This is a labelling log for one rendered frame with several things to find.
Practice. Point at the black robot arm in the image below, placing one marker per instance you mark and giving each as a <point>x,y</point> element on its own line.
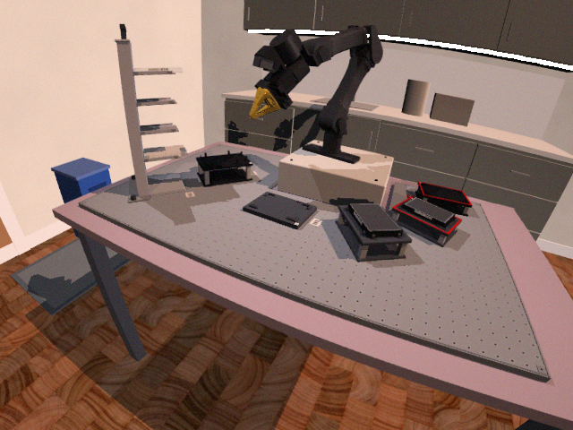
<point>295,66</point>

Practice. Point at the grey rack with shelves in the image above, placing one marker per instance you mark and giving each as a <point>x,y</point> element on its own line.
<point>158,185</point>

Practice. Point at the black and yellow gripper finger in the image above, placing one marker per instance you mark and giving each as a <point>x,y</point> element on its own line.
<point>258,92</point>
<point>265,94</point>

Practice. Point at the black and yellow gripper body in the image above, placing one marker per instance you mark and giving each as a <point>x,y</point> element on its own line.
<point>281,95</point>

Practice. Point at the grey microplate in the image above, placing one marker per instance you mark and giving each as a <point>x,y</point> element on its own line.
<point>372,218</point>
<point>429,212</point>

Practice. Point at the white microplate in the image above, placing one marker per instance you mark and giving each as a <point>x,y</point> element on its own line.
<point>152,69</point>

